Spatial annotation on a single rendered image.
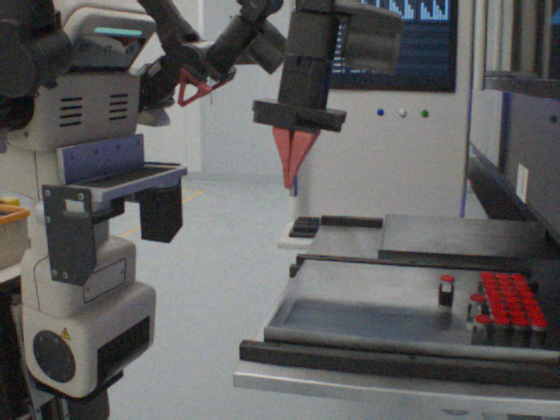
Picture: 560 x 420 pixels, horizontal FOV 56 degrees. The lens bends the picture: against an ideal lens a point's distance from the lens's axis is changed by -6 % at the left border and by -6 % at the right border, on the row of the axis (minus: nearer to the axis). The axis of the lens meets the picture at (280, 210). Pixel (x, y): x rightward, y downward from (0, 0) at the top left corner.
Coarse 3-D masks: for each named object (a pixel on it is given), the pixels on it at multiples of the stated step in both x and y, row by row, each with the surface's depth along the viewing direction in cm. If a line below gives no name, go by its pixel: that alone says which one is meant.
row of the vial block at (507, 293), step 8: (496, 280) 78; (504, 280) 76; (504, 288) 73; (512, 288) 73; (504, 296) 71; (512, 296) 70; (504, 304) 70; (512, 304) 68; (520, 304) 68; (512, 312) 65; (520, 312) 65; (512, 320) 63; (520, 320) 63; (512, 328) 63; (520, 328) 62; (512, 336) 63; (520, 336) 62; (512, 344) 63; (520, 344) 63
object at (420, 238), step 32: (384, 224) 112; (416, 224) 118; (448, 224) 117; (480, 224) 115; (512, 224) 113; (384, 256) 95; (416, 256) 94; (448, 256) 92; (480, 256) 91; (512, 256) 101; (544, 256) 100
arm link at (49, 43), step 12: (36, 36) 67; (48, 36) 69; (48, 48) 68; (60, 48) 70; (48, 60) 68; (60, 60) 70; (48, 72) 68; (60, 72) 72; (48, 84) 73; (36, 96) 70
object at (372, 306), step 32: (288, 288) 78; (320, 288) 86; (352, 288) 86; (384, 288) 86; (416, 288) 86; (288, 320) 75; (320, 320) 75; (352, 320) 75; (384, 320) 75; (416, 320) 75; (448, 320) 74; (384, 352) 63; (416, 352) 62; (448, 352) 61; (480, 352) 60; (512, 352) 59; (544, 352) 58
